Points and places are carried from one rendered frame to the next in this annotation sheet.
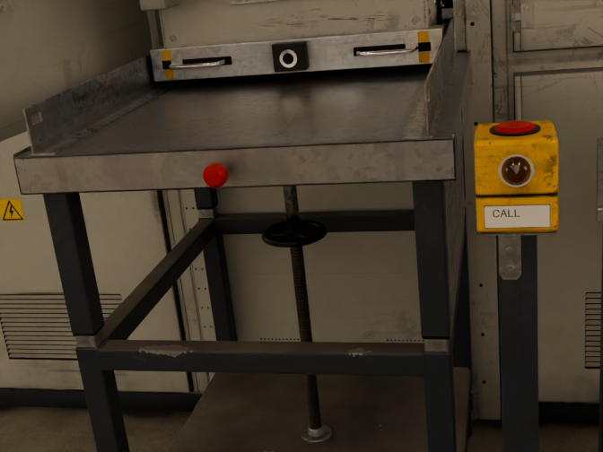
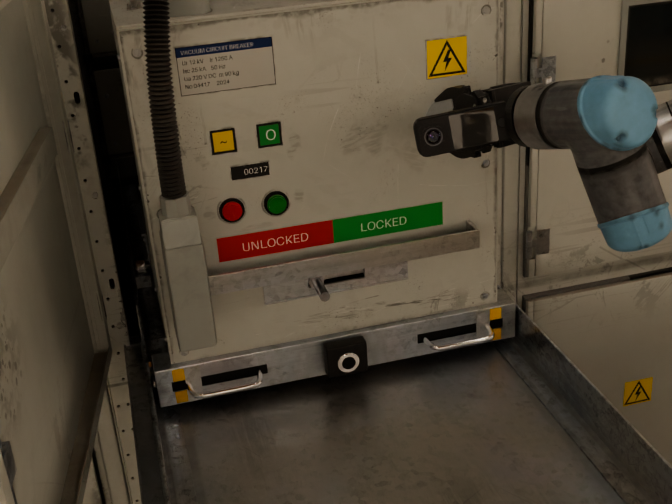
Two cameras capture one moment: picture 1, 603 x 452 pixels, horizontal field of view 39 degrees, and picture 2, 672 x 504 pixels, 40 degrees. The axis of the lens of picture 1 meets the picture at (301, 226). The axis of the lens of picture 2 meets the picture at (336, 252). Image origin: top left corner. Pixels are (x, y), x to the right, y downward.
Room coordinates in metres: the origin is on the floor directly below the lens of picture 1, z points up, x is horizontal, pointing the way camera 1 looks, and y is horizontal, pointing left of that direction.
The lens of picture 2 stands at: (0.52, 0.52, 1.61)
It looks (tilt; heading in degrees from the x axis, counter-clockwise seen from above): 25 degrees down; 333
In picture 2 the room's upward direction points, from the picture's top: 4 degrees counter-clockwise
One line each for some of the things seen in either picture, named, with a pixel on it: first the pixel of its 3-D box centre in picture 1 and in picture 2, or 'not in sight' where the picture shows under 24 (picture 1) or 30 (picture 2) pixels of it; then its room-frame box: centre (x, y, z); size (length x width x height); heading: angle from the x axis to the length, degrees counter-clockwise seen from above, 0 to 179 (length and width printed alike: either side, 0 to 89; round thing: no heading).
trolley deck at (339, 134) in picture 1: (281, 110); (367, 440); (1.44, 0.01, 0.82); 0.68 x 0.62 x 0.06; 166
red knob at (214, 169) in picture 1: (217, 173); not in sight; (1.09, 0.10, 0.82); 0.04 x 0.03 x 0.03; 166
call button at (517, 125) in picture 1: (514, 132); not in sight; (0.84, -0.22, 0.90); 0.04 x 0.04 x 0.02
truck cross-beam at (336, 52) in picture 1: (294, 54); (339, 345); (1.58, -0.02, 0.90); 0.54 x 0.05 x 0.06; 76
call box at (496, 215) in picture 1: (515, 177); not in sight; (0.84, -0.22, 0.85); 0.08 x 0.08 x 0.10; 76
